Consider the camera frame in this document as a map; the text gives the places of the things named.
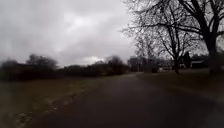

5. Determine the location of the dark asphalt road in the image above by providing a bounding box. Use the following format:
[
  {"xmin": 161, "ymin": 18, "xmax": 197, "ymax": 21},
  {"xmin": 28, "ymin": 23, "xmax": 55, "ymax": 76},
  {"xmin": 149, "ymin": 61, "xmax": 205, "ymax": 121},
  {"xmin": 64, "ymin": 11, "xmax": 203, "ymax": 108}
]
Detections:
[{"xmin": 29, "ymin": 72, "xmax": 224, "ymax": 128}]

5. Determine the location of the dull grass field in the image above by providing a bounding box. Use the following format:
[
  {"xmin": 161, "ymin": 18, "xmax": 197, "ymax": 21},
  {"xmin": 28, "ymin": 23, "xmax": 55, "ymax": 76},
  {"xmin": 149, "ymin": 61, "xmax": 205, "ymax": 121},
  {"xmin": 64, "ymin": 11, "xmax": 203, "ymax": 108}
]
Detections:
[
  {"xmin": 135, "ymin": 67, "xmax": 224, "ymax": 102},
  {"xmin": 0, "ymin": 75, "xmax": 112, "ymax": 128}
]

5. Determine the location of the slender bare tree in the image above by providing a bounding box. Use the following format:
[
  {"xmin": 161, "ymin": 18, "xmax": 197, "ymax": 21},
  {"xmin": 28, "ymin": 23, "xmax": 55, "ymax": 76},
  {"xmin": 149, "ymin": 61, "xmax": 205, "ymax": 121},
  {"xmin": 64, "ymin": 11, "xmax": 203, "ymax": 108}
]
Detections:
[{"xmin": 122, "ymin": 0, "xmax": 202, "ymax": 75}]

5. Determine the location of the dark building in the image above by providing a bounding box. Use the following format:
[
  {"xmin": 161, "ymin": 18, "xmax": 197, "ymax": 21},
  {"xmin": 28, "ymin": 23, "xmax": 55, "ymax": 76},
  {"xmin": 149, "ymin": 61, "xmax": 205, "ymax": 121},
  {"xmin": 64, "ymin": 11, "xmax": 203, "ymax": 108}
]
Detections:
[{"xmin": 127, "ymin": 56, "xmax": 160, "ymax": 74}]

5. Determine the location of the row of dark bushes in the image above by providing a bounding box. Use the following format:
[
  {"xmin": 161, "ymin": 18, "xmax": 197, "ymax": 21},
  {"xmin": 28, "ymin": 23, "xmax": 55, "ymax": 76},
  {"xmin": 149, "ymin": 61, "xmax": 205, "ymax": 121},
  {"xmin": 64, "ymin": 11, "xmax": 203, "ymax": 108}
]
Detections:
[{"xmin": 0, "ymin": 53, "xmax": 130, "ymax": 81}]

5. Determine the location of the thick-trunked bare tree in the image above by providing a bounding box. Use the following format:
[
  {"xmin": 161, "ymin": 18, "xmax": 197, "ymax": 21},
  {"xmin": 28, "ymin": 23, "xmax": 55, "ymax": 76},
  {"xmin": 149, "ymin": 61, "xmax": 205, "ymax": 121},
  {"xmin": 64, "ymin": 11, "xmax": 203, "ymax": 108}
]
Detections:
[{"xmin": 166, "ymin": 0, "xmax": 224, "ymax": 75}]

